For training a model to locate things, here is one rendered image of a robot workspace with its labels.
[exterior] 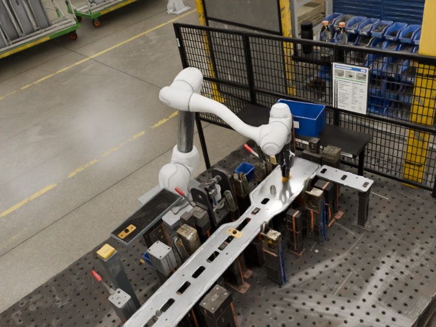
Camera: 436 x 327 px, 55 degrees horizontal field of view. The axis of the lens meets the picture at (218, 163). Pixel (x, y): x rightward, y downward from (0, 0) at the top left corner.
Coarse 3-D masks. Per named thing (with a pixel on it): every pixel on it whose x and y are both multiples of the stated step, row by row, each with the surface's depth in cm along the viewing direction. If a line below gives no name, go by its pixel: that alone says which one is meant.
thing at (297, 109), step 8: (288, 104) 268; (296, 104) 265; (304, 104) 262; (312, 104) 259; (320, 104) 256; (296, 112) 269; (304, 112) 265; (312, 112) 262; (320, 112) 249; (296, 120) 252; (304, 120) 249; (312, 120) 246; (320, 120) 252; (296, 128) 256; (304, 128) 253; (312, 128) 250; (320, 128) 255; (312, 136) 253
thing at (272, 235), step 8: (272, 232) 197; (264, 240) 199; (272, 240) 195; (280, 240) 198; (264, 248) 204; (272, 248) 200; (280, 248) 200; (272, 256) 203; (280, 256) 205; (272, 264) 208; (280, 264) 205; (272, 272) 212; (280, 272) 210; (272, 280) 216; (280, 280) 213; (288, 280) 215
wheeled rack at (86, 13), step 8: (104, 0) 879; (112, 0) 846; (120, 0) 852; (128, 0) 854; (136, 0) 866; (80, 8) 835; (88, 8) 806; (96, 8) 840; (104, 8) 832; (112, 8) 835; (80, 16) 884; (88, 16) 818; (96, 16) 818; (96, 24) 833
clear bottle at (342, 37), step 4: (340, 24) 229; (344, 24) 229; (340, 28) 231; (344, 28) 230; (340, 32) 231; (344, 32) 231; (336, 36) 234; (340, 36) 232; (344, 36) 231; (336, 40) 235; (340, 40) 233; (344, 40) 232
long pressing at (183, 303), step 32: (256, 192) 227; (288, 192) 223; (224, 224) 212; (256, 224) 209; (192, 256) 199; (224, 256) 196; (160, 288) 187; (192, 288) 185; (128, 320) 177; (160, 320) 175
